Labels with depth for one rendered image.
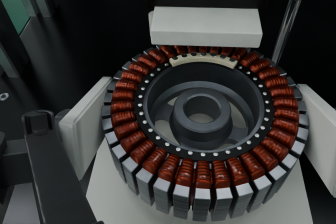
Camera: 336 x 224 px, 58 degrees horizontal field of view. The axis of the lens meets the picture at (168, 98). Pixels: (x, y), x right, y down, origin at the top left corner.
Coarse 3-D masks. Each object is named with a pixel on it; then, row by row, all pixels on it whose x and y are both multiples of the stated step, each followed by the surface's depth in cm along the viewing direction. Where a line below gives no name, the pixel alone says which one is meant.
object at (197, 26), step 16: (160, 0) 17; (176, 0) 17; (192, 0) 17; (208, 0) 17; (224, 0) 17; (240, 0) 17; (256, 0) 17; (160, 16) 17; (176, 16) 17; (192, 16) 17; (208, 16) 17; (224, 16) 17; (240, 16) 17; (256, 16) 17; (160, 32) 16; (176, 32) 16; (192, 32) 16; (208, 32) 16; (224, 32) 16; (240, 32) 16; (256, 32) 16
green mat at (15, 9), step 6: (6, 0) 42; (12, 0) 42; (18, 0) 42; (6, 6) 41; (12, 6) 41; (18, 6) 41; (12, 12) 40; (18, 12) 40; (24, 12) 40; (12, 18) 40; (18, 18) 39; (24, 18) 39; (18, 24) 39; (24, 24) 39; (18, 30) 38
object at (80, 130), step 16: (112, 80) 19; (96, 96) 16; (80, 112) 14; (96, 112) 16; (64, 128) 13; (80, 128) 13; (96, 128) 16; (64, 144) 13; (80, 144) 13; (96, 144) 16; (80, 160) 14; (80, 176) 14
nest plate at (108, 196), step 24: (240, 120) 24; (96, 168) 22; (96, 192) 21; (120, 192) 21; (288, 192) 20; (96, 216) 20; (120, 216) 20; (144, 216) 20; (168, 216) 20; (240, 216) 20; (264, 216) 20; (288, 216) 20
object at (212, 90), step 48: (192, 48) 19; (240, 48) 19; (144, 96) 17; (192, 96) 18; (240, 96) 19; (288, 96) 17; (144, 144) 15; (192, 144) 17; (240, 144) 15; (288, 144) 15; (144, 192) 15; (192, 192) 15; (240, 192) 13
